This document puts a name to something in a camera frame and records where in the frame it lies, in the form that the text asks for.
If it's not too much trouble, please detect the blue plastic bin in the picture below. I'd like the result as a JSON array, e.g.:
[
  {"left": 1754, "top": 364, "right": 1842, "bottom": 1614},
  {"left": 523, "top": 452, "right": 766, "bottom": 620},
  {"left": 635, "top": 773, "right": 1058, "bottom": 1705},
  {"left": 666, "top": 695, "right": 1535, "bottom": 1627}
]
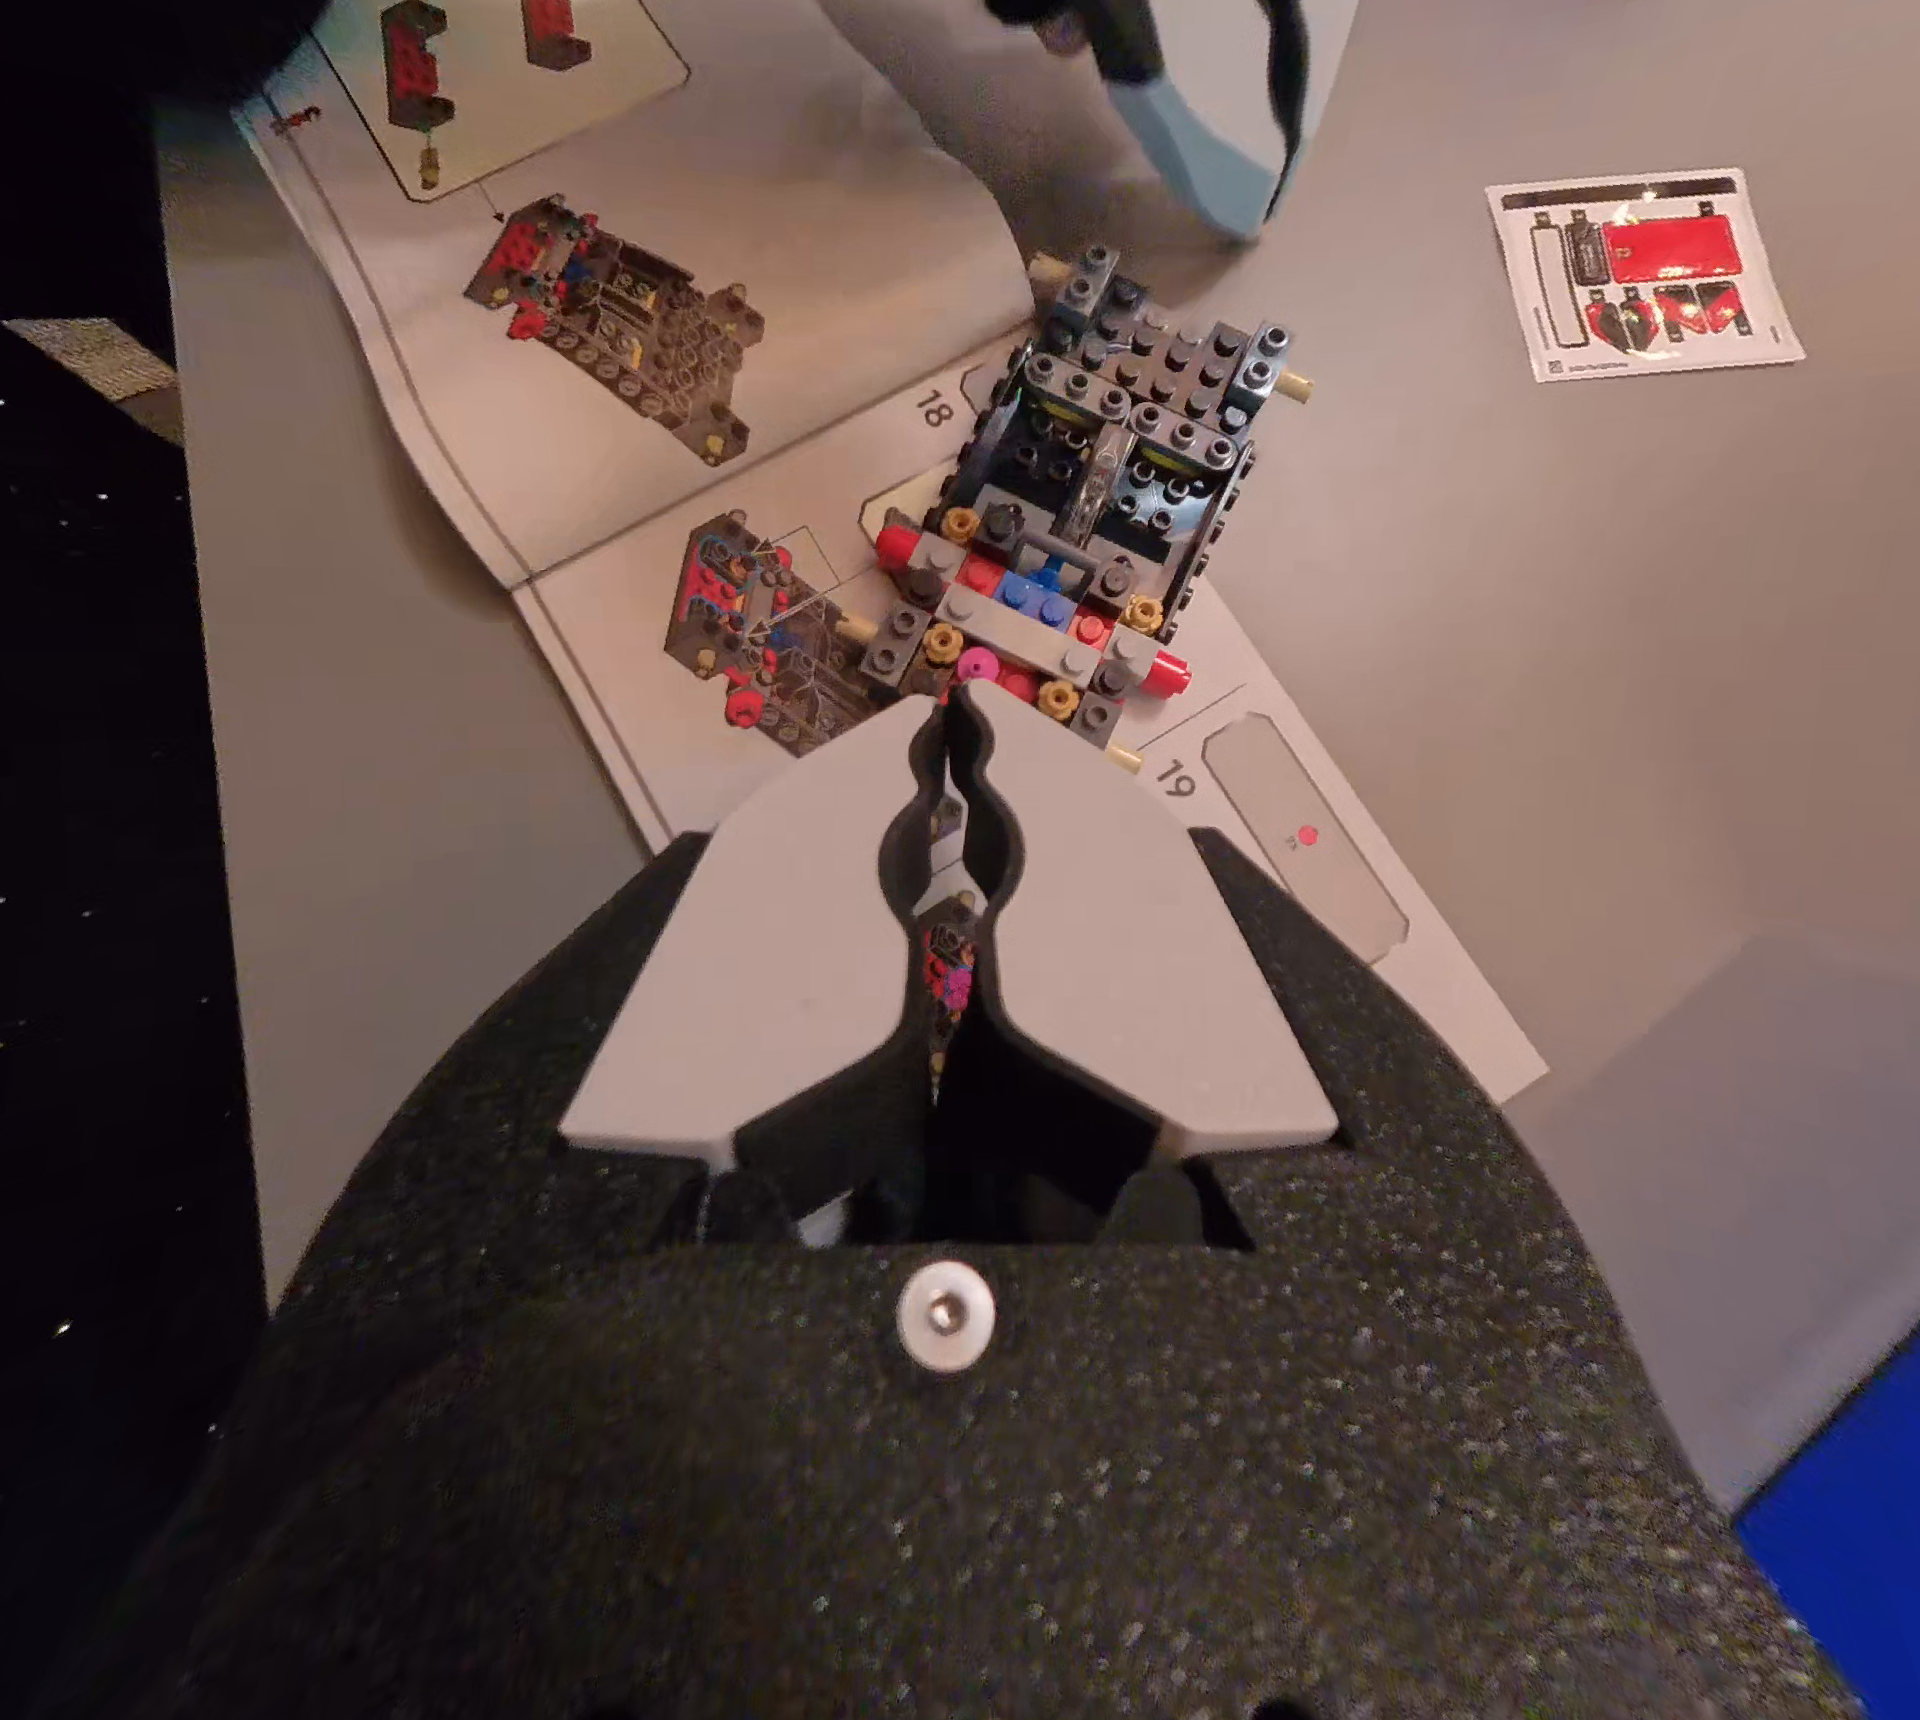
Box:
[{"left": 1732, "top": 1344, "right": 1920, "bottom": 1720}]

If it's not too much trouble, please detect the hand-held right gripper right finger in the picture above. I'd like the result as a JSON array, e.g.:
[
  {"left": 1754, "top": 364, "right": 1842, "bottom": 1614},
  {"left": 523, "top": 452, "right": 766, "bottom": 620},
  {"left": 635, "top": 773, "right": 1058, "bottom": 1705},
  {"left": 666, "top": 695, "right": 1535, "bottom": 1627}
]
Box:
[{"left": 954, "top": 679, "right": 1341, "bottom": 1175}]

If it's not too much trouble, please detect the lego sticker sheet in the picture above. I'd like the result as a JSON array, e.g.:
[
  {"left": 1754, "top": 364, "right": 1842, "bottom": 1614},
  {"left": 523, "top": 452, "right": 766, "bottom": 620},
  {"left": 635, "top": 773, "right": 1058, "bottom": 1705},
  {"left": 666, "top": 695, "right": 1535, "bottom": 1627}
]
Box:
[{"left": 1483, "top": 167, "right": 1806, "bottom": 384}]

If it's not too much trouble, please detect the lego instruction booklet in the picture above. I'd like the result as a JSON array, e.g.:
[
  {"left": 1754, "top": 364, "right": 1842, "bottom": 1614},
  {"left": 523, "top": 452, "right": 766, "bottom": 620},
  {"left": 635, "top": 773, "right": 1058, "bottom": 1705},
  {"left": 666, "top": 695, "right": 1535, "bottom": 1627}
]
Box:
[{"left": 232, "top": 0, "right": 1550, "bottom": 1108}]

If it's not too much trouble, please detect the lego car chassis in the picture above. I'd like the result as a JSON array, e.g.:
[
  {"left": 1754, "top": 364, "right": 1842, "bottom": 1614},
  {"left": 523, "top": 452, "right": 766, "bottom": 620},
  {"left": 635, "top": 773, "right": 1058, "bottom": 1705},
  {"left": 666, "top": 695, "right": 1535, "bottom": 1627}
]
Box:
[{"left": 840, "top": 242, "right": 1326, "bottom": 778}]

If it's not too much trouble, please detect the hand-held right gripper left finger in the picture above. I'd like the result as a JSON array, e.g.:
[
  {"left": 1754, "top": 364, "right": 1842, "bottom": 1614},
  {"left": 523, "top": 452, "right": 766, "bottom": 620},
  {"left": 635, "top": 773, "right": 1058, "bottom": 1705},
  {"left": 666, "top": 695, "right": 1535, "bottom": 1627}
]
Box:
[{"left": 558, "top": 695, "right": 952, "bottom": 1179}]

